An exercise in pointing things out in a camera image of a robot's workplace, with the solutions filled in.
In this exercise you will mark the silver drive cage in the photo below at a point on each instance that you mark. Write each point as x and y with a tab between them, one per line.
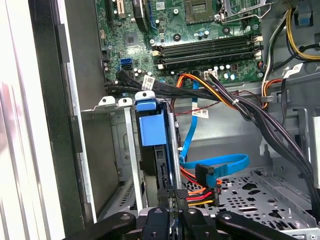
300	85

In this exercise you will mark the black RAM slot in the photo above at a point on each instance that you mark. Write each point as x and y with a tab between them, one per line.
207	50
207	57
207	42
207	63

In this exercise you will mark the black PC case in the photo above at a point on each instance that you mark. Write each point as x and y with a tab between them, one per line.
50	100

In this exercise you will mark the black graphics card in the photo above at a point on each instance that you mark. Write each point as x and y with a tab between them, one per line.
140	15

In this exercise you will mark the CPU socket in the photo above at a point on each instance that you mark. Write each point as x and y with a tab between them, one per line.
200	11

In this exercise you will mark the silver disk bay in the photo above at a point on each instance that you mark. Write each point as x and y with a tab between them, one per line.
100	130

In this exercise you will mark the green motherboard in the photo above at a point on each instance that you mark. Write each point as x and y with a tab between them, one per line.
117	52

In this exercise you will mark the hard disk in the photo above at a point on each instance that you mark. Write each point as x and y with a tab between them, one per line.
152	130

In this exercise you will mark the metal socket cover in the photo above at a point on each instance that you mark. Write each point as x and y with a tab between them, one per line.
246	9

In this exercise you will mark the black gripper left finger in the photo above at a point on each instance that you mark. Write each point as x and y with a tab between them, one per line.
160	225

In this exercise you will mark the black expansion slot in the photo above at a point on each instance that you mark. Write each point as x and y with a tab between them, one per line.
108	12

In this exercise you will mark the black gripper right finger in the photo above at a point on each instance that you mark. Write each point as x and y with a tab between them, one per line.
192	225

